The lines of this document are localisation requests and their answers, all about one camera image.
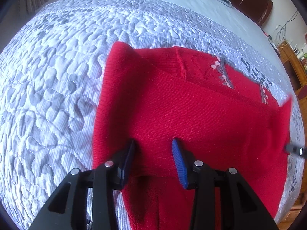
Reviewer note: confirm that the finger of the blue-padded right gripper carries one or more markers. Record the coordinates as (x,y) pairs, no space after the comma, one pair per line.
(296,150)

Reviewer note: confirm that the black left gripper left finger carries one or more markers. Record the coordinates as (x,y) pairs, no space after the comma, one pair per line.
(66,207)

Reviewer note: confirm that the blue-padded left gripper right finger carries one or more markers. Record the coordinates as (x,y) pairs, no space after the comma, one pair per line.
(223,199)

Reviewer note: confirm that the red knit sweater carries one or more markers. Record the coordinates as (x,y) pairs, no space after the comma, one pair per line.
(220,115)

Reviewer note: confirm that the white grey quilted bedspread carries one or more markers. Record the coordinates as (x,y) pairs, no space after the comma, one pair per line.
(52,72)

